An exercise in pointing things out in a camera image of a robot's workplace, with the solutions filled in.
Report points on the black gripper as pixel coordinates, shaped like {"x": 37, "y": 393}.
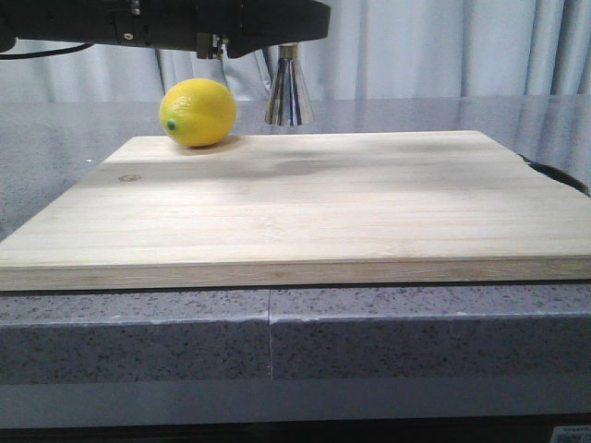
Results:
{"x": 210, "y": 29}

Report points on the steel double jigger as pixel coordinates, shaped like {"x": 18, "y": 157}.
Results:
{"x": 289, "y": 103}

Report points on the yellow lemon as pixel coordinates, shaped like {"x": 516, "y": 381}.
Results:
{"x": 197, "y": 112}

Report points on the grey curtain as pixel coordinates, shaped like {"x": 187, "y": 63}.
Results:
{"x": 375, "y": 50}

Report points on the light wooden cutting board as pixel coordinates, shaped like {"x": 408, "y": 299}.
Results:
{"x": 304, "y": 209}

